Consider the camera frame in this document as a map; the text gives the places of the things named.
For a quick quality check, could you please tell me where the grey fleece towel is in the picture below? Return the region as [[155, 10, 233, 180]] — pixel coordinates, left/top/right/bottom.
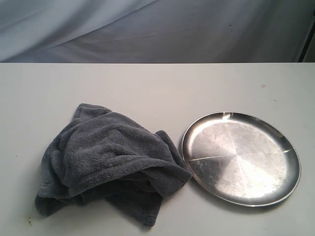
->
[[34, 104, 192, 227]]

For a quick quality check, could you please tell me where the round stainless steel plate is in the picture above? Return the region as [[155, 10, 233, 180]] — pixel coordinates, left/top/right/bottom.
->
[[181, 112, 301, 207]]

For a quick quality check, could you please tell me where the grey backdrop curtain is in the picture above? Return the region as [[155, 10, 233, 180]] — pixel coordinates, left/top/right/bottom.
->
[[0, 0, 315, 63]]

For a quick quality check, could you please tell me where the black stand pole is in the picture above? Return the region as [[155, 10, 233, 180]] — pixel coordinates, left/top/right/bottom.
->
[[298, 13, 315, 62]]

